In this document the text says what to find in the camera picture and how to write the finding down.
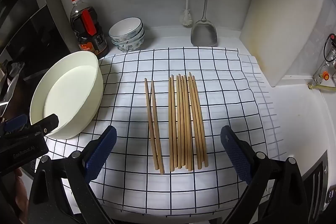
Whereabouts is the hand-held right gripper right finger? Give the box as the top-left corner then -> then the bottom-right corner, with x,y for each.
220,125 -> 309,224

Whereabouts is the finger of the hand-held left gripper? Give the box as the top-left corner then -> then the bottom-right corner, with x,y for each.
0,114 -> 29,133
26,113 -> 59,138

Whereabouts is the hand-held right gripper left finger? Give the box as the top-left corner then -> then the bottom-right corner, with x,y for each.
28,125 -> 118,224

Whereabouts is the cream plastic basin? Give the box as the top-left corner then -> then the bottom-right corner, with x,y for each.
29,50 -> 103,139

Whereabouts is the wooden chopstick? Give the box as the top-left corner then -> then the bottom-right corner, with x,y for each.
151,80 -> 165,174
144,78 -> 159,170

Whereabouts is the bunch of wooden chopsticks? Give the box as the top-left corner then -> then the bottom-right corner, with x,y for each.
168,72 -> 209,171

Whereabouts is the person's left hand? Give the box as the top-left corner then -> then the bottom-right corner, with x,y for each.
10,168 -> 30,212

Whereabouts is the metal cooking pot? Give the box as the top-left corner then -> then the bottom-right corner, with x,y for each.
0,59 -> 30,119

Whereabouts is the black slotted metal panel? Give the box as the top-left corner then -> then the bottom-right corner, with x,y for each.
302,151 -> 330,224

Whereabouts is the white checked cloth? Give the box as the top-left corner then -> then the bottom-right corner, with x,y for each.
34,47 -> 288,214

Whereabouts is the dark soy sauce bottle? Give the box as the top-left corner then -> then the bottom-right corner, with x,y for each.
70,0 -> 110,60

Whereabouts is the black range hood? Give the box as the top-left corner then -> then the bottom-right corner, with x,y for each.
0,0 -> 71,62

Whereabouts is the white blue patterned bowl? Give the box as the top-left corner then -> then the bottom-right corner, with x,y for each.
112,35 -> 145,52
110,28 -> 145,47
109,17 -> 143,42

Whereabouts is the gas valve with orange knob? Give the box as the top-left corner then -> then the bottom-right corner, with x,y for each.
312,63 -> 336,85

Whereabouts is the white cutting board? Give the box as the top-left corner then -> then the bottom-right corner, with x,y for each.
239,0 -> 327,87

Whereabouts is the yellow gas hose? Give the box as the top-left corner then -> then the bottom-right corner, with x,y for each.
308,83 -> 336,92

